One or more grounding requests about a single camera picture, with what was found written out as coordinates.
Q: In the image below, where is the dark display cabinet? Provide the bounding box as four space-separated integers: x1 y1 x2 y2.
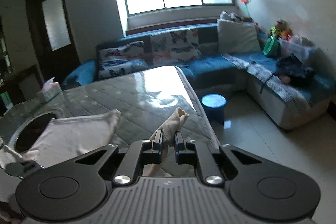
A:
1 22 15 116

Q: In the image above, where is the blue round stool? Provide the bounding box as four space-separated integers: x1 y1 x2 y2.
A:
201 94 227 125

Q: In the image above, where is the cream white garment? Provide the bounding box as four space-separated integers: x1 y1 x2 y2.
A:
1 107 189 177

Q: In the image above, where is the grey quilted star table cover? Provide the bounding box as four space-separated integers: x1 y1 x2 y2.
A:
1 66 219 149

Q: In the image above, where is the left butterfly cushion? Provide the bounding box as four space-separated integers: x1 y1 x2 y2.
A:
98 41 148 79

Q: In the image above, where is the plush toy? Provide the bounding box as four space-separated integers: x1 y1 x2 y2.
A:
268 19 292 40

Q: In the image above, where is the grey square pillow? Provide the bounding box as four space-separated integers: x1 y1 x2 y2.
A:
217 11 261 53

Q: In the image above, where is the right butterfly cushion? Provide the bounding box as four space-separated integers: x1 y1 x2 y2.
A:
150 28 202 66

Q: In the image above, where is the tissue box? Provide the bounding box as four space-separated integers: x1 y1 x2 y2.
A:
37 77 62 103

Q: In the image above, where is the clear plastic storage box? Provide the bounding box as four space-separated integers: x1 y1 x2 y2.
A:
280 35 318 65

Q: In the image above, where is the dark wooden door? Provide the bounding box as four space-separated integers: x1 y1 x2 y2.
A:
25 0 80 83

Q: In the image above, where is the blue corner sofa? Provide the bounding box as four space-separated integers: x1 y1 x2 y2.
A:
62 24 335 130

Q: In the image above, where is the dark clothes pile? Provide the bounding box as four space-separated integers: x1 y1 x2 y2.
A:
274 55 315 87

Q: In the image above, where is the butterfly cushion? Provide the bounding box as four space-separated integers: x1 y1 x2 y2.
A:
150 28 202 66
98 41 148 79

